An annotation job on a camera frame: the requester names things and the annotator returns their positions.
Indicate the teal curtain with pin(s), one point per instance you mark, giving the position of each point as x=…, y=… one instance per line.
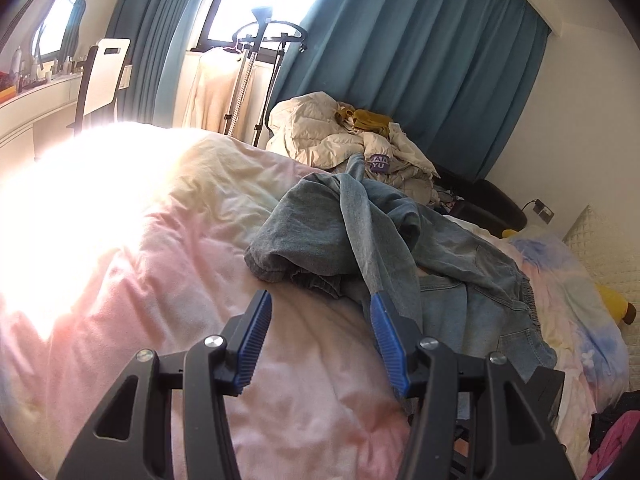
x=145, y=35
x=425, y=60

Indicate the cream down jacket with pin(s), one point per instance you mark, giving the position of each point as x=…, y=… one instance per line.
x=310, y=130

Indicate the mustard yellow cloth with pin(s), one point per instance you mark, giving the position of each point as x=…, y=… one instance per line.
x=367, y=119

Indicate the magenta cloth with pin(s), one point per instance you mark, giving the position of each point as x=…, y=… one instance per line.
x=617, y=455

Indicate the blue denim jeans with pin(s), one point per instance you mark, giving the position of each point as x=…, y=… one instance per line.
x=320, y=220

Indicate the wall socket with charger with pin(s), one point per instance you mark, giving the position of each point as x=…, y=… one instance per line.
x=542, y=210

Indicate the white chair with black frame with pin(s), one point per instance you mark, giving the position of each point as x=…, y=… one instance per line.
x=107, y=75

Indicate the row of cosmetic bottles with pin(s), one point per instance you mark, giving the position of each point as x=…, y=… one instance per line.
x=30, y=72

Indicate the white vanity desk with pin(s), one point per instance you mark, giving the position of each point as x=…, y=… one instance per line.
x=35, y=110

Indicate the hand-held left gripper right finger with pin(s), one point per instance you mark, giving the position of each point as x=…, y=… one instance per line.
x=390, y=345

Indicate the garment steamer stand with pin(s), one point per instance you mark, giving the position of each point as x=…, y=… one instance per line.
x=270, y=25

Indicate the pink duvet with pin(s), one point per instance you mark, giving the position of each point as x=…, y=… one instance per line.
x=150, y=285

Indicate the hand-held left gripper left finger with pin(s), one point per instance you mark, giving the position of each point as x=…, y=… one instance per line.
x=255, y=340

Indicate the cream hanging garment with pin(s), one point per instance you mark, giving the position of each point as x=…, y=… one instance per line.
x=210, y=95

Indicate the black sofa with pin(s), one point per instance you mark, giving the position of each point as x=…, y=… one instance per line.
x=490, y=200

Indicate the black cloth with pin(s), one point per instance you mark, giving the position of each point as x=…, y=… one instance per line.
x=605, y=420

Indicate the yellow plush toy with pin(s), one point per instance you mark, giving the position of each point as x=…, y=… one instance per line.
x=615, y=305

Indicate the oval mirror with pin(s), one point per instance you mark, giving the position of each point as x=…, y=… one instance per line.
x=55, y=25

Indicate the grey garment with purple label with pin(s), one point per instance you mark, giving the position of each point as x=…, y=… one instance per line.
x=378, y=162

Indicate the pastel tie-dye pillow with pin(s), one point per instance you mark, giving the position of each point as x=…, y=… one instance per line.
x=575, y=310

